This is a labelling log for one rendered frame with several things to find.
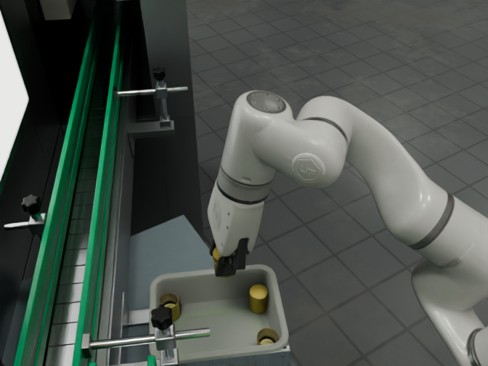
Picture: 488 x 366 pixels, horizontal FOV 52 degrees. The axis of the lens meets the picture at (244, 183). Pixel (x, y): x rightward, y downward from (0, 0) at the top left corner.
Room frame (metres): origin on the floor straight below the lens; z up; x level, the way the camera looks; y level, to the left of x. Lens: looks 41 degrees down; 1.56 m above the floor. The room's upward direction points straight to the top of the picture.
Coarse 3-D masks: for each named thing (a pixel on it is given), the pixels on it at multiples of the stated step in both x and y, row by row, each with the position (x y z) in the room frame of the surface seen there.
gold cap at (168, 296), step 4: (160, 296) 0.54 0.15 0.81; (164, 296) 0.55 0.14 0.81; (168, 296) 0.55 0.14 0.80; (172, 296) 0.55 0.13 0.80; (176, 296) 0.54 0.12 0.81; (160, 300) 0.54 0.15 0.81; (164, 300) 0.55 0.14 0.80; (168, 300) 0.55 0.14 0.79; (172, 300) 0.55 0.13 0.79; (176, 300) 0.54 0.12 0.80; (164, 304) 0.55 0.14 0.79; (168, 304) 0.54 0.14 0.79; (172, 304) 0.54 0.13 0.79; (176, 304) 0.53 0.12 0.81; (172, 308) 0.52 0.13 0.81; (176, 308) 0.53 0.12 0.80; (172, 312) 0.52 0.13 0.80; (176, 312) 0.53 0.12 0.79; (176, 316) 0.52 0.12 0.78; (172, 320) 0.52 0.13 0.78
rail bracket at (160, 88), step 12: (156, 72) 1.00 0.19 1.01; (156, 84) 1.01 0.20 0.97; (120, 96) 0.99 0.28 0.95; (156, 96) 1.00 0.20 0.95; (168, 120) 1.00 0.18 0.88; (132, 132) 0.98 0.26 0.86; (144, 132) 0.98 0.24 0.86; (156, 132) 0.99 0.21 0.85; (168, 132) 0.99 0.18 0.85; (132, 144) 0.99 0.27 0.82; (132, 156) 0.97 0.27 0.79
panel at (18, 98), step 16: (0, 16) 0.91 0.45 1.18; (0, 32) 0.88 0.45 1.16; (0, 48) 0.85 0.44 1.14; (0, 64) 0.83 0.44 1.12; (0, 80) 0.80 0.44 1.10; (16, 80) 0.88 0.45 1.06; (0, 96) 0.78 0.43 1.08; (16, 96) 0.85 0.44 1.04; (0, 112) 0.75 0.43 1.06; (16, 112) 0.82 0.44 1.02; (0, 128) 0.73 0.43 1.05; (16, 128) 0.80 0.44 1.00; (0, 144) 0.71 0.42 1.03; (0, 160) 0.68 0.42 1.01
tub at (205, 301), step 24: (168, 288) 0.56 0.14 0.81; (192, 288) 0.57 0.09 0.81; (216, 288) 0.57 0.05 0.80; (240, 288) 0.58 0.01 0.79; (192, 312) 0.54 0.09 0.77; (216, 312) 0.54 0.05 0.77; (240, 312) 0.54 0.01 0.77; (264, 312) 0.54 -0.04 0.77; (216, 336) 0.49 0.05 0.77; (240, 336) 0.49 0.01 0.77; (288, 336) 0.45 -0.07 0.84; (192, 360) 0.41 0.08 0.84
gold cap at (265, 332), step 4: (264, 328) 0.48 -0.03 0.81; (268, 328) 0.48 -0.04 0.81; (260, 332) 0.47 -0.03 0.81; (264, 332) 0.48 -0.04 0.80; (268, 332) 0.48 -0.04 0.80; (272, 332) 0.47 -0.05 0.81; (260, 336) 0.47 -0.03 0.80; (264, 336) 0.48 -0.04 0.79; (268, 336) 0.48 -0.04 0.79; (272, 336) 0.47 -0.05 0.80; (276, 336) 0.47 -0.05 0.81; (260, 340) 0.47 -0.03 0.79; (264, 340) 0.47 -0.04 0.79; (268, 340) 0.47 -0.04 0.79; (272, 340) 0.47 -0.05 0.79; (276, 340) 0.46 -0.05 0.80; (260, 344) 0.45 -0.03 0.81
